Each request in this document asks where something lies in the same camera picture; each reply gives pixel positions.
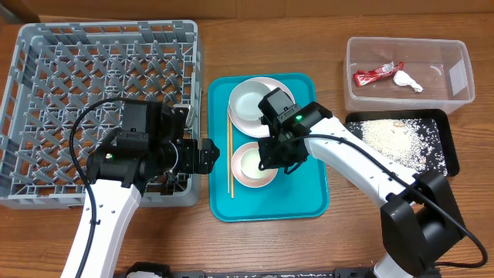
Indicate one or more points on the teal plastic tray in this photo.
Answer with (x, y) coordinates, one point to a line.
(302, 194)

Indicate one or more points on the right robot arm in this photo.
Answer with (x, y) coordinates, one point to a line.
(420, 219)

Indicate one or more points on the white rice grains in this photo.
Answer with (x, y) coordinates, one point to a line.
(414, 143)

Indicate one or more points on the white tissue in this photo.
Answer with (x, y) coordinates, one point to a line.
(401, 78)

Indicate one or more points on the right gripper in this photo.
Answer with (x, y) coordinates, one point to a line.
(279, 153)

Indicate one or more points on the grey bowl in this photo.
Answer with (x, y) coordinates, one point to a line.
(245, 98)

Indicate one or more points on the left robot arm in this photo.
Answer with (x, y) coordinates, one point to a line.
(149, 142)

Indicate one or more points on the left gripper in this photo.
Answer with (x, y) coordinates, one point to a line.
(191, 163)

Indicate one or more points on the black food waste tray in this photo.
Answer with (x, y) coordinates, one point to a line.
(439, 116)

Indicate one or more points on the grey dishwasher rack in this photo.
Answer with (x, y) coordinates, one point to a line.
(60, 69)

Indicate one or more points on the white paper cup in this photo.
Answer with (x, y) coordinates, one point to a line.
(250, 164)

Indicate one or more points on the white round plate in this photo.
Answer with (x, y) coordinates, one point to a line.
(254, 128)

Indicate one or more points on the clear plastic bin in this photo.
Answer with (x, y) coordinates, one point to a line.
(441, 67)

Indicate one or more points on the red snack wrapper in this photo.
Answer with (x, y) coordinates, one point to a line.
(362, 78)

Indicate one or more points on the pink shallow bowl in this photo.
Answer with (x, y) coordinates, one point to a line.
(240, 177)

